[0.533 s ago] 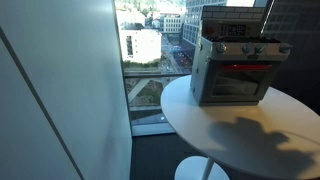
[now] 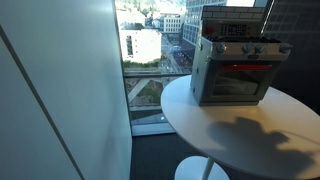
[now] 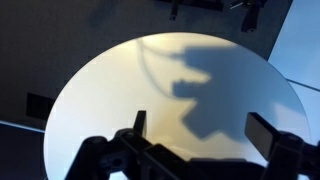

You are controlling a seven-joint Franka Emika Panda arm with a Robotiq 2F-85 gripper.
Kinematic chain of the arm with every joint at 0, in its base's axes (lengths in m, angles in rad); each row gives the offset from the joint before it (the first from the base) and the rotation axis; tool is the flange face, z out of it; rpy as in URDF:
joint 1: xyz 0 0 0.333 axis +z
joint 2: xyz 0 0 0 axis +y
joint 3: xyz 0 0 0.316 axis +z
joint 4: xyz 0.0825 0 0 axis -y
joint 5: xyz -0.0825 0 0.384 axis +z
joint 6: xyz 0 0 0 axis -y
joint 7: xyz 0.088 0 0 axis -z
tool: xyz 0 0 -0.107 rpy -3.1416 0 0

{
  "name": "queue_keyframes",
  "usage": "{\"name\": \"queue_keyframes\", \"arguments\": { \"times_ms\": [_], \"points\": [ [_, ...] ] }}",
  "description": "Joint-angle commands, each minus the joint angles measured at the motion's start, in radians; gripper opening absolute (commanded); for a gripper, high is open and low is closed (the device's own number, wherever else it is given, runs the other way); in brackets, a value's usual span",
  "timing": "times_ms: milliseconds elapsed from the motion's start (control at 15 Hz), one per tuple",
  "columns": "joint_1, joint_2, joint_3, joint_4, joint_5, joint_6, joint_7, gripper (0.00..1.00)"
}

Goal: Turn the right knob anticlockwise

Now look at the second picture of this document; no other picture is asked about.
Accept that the grey toy oven knob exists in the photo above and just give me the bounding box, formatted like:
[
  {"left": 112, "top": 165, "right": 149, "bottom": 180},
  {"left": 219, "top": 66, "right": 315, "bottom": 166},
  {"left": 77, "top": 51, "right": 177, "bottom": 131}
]
[
  {"left": 278, "top": 42, "right": 294, "bottom": 54},
  {"left": 215, "top": 42, "right": 227, "bottom": 54},
  {"left": 254, "top": 43, "right": 267, "bottom": 54},
  {"left": 241, "top": 43, "right": 253, "bottom": 55}
]

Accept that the grey toy oven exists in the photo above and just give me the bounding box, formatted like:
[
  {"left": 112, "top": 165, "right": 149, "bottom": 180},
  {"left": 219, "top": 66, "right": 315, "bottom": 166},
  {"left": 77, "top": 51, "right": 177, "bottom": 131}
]
[{"left": 189, "top": 4, "right": 294, "bottom": 107}]

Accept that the white building outside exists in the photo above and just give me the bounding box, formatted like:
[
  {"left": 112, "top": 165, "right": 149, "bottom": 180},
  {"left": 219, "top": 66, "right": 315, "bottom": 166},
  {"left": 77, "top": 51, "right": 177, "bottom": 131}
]
[{"left": 118, "top": 28, "right": 163, "bottom": 64}]

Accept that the glass office tower outside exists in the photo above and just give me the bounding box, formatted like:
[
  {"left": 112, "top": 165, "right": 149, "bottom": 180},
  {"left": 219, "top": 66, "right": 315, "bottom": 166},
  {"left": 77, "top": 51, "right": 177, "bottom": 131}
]
[{"left": 181, "top": 0, "right": 228, "bottom": 51}]

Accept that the dark horizontal window rail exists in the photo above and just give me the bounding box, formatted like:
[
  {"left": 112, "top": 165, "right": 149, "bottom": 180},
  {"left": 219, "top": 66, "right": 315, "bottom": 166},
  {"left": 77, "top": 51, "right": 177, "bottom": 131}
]
[{"left": 123, "top": 72, "right": 193, "bottom": 80}]

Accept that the white table pedestal base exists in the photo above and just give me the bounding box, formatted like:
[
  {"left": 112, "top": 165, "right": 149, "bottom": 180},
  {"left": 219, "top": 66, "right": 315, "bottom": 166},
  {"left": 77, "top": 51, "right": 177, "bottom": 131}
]
[{"left": 174, "top": 155, "right": 231, "bottom": 180}]

